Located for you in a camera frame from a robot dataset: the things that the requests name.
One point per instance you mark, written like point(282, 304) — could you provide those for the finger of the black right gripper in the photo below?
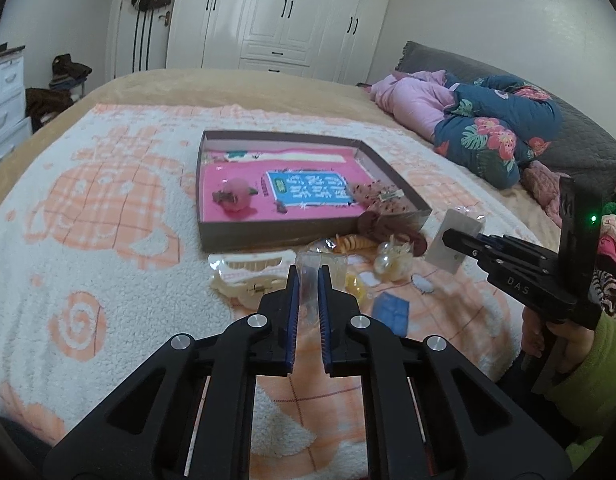
point(464, 243)

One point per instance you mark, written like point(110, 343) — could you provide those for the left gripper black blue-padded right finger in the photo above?
point(429, 412)

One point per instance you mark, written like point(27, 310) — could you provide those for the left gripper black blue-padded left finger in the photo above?
point(187, 411)

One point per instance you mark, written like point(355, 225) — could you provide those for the white earring card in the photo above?
point(438, 253)

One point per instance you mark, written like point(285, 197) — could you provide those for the beige beads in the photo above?
point(394, 260)

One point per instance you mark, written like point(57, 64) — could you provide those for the blue hair item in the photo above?
point(393, 312)

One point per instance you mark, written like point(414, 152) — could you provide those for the sheer floral hair bow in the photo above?
point(379, 197)

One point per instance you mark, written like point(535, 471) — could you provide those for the pink fluffy hair clip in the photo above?
point(235, 196)

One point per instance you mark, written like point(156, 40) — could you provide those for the yellow hoops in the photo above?
point(343, 277)

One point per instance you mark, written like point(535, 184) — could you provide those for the green sleeve forearm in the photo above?
point(586, 396)

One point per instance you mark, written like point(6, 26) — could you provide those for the person's right hand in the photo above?
point(553, 344)

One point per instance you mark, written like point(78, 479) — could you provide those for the dusty pink quilted garment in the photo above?
point(544, 186)

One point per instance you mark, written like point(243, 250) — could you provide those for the dark red hair clip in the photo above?
point(382, 228)

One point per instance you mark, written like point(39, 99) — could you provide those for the orange twisted hair clip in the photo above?
point(352, 243)

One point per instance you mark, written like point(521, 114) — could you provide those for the blue floral quilted garment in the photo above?
point(495, 126)

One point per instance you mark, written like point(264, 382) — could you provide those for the grey headboard cushion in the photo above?
point(584, 150)

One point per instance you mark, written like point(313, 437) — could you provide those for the pink padded jacket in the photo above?
point(417, 101)

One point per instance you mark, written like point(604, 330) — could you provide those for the white orange patterned blanket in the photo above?
point(100, 264)

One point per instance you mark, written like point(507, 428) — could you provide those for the brown cardboard box tray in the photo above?
point(234, 236)

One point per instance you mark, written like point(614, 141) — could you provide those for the pink book in tray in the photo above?
point(293, 184)

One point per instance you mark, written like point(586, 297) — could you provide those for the tan bed cover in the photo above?
point(207, 88)

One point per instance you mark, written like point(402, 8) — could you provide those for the white wardrobe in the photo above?
point(331, 40)

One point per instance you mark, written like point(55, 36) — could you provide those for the white drawer cabinet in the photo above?
point(15, 125)

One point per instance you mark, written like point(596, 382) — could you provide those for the dark clothes pile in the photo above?
point(42, 105)

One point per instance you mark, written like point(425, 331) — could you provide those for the white door with stripes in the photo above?
point(136, 41)

